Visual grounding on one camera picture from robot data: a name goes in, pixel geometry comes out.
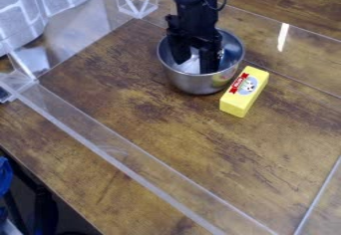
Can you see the clear acrylic barrier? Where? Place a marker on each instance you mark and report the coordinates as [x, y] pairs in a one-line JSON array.
[[152, 162]]

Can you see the yellow butter block toy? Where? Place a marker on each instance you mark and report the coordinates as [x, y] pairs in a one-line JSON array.
[[243, 91]]

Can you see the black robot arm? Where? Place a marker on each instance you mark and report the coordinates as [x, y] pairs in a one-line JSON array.
[[191, 30]]

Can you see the blue object at edge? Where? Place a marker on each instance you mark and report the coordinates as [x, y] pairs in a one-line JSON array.
[[5, 179]]

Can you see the silver metal pot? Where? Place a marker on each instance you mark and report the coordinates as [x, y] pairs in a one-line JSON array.
[[204, 84]]

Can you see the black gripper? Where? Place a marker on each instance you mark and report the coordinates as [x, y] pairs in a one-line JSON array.
[[191, 29]]

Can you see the white and blue toy fish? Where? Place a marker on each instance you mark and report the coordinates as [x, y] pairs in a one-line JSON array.
[[189, 66]]

